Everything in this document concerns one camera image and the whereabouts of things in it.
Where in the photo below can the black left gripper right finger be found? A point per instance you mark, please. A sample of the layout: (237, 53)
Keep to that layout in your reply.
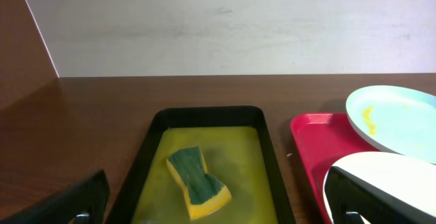
(349, 196)

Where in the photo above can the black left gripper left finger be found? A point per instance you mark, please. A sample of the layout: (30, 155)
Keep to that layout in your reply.
(83, 202)

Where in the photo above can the white plate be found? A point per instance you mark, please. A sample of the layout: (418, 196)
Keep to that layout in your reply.
(408, 179)

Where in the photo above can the light blue plate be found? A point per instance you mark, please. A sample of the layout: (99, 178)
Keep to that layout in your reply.
(394, 119)

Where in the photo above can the yellow green scrub sponge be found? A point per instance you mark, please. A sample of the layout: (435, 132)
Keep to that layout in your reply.
(203, 192)

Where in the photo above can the red plastic serving tray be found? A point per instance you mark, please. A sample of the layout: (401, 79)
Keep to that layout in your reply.
(321, 139)

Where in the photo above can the black tray with yellow water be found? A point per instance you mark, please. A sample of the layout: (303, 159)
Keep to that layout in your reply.
(222, 116)

